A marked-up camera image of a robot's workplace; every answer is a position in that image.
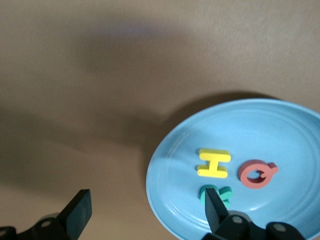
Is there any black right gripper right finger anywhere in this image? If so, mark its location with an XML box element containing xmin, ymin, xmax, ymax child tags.
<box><xmin>203</xmin><ymin>187</ymin><xmax>308</xmax><ymax>240</ymax></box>

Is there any teal foam letter R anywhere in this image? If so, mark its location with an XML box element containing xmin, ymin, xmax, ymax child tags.
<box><xmin>199</xmin><ymin>184</ymin><xmax>233</xmax><ymax>208</ymax></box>

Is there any blue plate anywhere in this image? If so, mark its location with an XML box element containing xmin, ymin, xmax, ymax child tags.
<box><xmin>145</xmin><ymin>98</ymin><xmax>320</xmax><ymax>240</ymax></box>

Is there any red foam letter Q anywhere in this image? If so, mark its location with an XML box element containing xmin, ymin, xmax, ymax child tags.
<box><xmin>237</xmin><ymin>159</ymin><xmax>280</xmax><ymax>190</ymax></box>

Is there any yellow foam letter H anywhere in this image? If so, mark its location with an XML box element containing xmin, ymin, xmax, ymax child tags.
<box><xmin>196</xmin><ymin>148</ymin><xmax>232</xmax><ymax>179</ymax></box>

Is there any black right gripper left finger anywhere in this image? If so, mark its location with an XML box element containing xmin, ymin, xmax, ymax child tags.
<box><xmin>0</xmin><ymin>189</ymin><xmax>93</xmax><ymax>240</ymax></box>

